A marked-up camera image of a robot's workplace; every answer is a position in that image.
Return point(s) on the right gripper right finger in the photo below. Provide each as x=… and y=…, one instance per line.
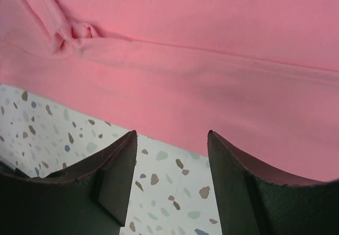
x=254, y=197

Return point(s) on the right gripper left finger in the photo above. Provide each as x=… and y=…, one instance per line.
x=88, y=197

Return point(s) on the pink t shirt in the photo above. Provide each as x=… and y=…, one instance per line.
x=262, y=73

